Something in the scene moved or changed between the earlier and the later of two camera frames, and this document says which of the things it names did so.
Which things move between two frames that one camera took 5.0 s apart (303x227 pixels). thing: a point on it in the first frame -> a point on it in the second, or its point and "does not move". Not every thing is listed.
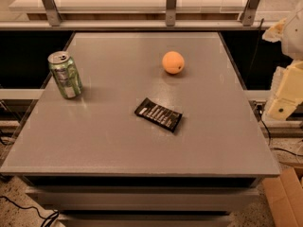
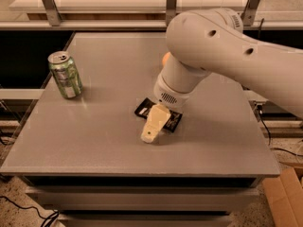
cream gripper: [294, 37] -> [169, 94]
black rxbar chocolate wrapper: [159, 114] does not move
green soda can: [65, 74] does not move
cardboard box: [284, 195] does not move
